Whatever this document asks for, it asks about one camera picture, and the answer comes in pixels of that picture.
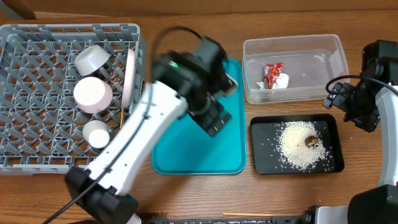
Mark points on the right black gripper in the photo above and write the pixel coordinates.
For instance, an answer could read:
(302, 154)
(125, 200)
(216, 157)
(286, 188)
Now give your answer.
(369, 121)

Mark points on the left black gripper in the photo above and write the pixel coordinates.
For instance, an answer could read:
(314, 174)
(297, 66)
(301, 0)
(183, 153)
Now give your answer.
(214, 119)

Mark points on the brown food piece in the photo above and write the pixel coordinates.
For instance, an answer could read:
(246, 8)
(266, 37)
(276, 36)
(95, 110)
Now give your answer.
(311, 141)

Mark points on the white rice pile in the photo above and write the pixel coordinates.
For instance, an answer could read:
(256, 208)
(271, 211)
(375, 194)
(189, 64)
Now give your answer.
(286, 151)

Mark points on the white napkin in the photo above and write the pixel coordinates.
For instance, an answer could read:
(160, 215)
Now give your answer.
(282, 81)

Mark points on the red snack wrapper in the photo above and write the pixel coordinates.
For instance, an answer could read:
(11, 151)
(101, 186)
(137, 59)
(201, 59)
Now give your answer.
(271, 72)

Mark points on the white round plate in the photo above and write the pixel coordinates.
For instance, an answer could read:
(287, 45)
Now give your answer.
(128, 78)

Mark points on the wooden chopstick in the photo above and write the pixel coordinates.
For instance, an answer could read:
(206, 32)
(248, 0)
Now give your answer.
(248, 214)
(122, 118)

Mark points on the small white cup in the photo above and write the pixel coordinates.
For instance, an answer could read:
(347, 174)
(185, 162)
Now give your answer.
(96, 133)

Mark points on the pink shallow bowl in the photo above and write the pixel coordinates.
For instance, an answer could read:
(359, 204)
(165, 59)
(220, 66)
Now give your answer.
(92, 95)

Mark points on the grey bowl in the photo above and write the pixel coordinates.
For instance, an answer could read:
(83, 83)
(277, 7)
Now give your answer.
(91, 60)

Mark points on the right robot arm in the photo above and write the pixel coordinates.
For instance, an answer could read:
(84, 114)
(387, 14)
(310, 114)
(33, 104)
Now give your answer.
(378, 205)

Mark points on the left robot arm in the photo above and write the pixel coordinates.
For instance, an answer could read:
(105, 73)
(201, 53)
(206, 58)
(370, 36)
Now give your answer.
(183, 83)

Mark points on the teal plastic tray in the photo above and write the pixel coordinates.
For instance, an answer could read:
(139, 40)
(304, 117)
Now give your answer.
(185, 149)

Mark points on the clear plastic bin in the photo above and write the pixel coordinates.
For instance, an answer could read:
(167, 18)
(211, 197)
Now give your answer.
(310, 61)

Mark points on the black rectangular tray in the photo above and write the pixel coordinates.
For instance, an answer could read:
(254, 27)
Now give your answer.
(259, 131)

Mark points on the grey plastic dish rack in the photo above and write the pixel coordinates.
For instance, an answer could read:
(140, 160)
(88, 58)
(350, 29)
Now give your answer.
(41, 125)

